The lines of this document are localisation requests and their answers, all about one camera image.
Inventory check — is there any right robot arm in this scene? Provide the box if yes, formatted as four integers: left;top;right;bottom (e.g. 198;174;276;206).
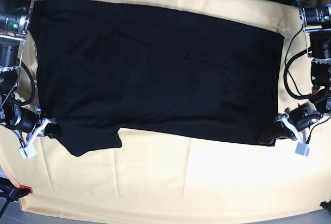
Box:
1;0;56;148

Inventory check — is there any cream yellow table cloth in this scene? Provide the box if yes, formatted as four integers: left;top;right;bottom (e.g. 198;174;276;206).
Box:
1;0;330;223

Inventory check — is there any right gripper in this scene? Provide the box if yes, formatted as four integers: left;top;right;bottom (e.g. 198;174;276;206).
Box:
5;104;56;146

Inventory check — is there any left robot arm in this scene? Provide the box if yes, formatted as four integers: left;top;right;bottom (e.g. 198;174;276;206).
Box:
260;0;330;144

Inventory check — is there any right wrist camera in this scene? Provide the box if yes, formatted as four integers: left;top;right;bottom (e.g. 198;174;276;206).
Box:
19;145;37;158

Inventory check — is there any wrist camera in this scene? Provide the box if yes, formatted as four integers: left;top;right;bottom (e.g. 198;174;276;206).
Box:
295;142;310;156
19;145;37;158

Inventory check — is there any black corner clamp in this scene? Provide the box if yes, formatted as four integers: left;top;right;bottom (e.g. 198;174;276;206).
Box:
320;201;331;212

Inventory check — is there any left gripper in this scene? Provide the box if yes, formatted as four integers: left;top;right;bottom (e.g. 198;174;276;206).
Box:
275;102;322;143

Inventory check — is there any red and black clamp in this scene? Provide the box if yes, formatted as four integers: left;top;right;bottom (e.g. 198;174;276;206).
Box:
1;177;33;217

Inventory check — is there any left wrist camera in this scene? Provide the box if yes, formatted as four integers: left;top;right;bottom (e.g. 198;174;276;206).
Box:
295;142;310;156

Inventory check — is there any dark navy T-shirt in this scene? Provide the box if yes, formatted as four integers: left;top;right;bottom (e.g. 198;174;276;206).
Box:
29;0;284;156

